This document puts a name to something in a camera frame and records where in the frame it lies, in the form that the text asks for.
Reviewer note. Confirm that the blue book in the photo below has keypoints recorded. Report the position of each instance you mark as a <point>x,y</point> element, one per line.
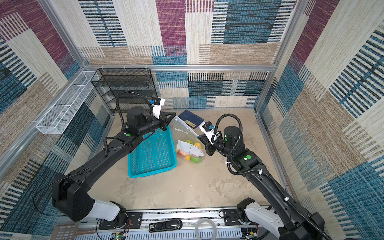
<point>191,119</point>

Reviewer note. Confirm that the white mesh wall tray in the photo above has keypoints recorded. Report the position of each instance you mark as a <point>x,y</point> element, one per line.
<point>59,116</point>

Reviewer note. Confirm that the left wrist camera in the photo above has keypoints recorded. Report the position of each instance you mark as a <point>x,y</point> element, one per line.
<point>157,104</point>

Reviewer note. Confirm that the teal plastic basket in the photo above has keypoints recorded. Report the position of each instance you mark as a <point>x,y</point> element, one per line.
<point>153,156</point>

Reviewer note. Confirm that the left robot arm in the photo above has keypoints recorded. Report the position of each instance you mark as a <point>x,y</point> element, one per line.
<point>70,192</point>

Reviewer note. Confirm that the black remote device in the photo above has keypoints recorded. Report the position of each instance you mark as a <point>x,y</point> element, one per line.
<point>165,226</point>

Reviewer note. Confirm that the black wire shelf rack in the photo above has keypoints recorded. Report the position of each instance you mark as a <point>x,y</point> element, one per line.
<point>129,84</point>

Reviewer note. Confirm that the green lime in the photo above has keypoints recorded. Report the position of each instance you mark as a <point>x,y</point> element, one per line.
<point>196,160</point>

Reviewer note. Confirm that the red apple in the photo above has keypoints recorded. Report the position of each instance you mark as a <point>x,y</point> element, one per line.
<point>181,153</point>

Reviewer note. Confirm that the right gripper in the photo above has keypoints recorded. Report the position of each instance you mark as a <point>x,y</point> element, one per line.
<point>209,146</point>

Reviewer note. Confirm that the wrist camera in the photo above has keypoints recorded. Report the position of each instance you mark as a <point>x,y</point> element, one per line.
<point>157,104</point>
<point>208,129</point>

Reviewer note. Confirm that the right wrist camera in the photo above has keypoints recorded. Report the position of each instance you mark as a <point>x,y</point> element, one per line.
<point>208,129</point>

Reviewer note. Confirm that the clear zip top bag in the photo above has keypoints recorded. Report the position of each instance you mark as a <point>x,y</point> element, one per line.
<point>187,146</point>

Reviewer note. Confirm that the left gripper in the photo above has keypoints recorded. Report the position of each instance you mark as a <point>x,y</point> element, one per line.
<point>163,121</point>

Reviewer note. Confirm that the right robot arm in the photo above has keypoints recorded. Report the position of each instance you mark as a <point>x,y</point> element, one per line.
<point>289,220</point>

